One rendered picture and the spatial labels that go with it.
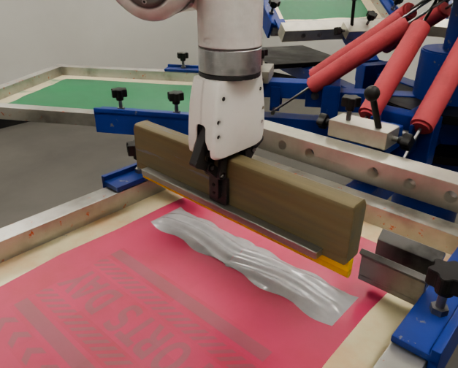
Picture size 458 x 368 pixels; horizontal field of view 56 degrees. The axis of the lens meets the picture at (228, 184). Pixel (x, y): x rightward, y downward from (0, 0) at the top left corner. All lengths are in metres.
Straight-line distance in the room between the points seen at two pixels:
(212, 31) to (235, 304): 0.34
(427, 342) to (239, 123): 0.32
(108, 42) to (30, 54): 0.85
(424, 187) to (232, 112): 0.40
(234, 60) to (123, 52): 4.61
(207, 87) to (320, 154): 0.42
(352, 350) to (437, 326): 0.10
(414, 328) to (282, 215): 0.19
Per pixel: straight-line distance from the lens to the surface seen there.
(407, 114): 1.08
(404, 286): 0.59
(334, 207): 0.47
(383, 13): 2.09
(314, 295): 0.60
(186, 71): 1.70
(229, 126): 0.52
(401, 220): 0.76
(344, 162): 0.85
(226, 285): 0.62
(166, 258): 0.67
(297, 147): 0.90
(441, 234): 0.74
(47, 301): 0.64
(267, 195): 0.52
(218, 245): 0.68
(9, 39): 4.50
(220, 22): 0.49
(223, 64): 0.50
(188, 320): 0.57
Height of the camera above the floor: 1.35
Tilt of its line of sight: 27 degrees down
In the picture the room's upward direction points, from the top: straight up
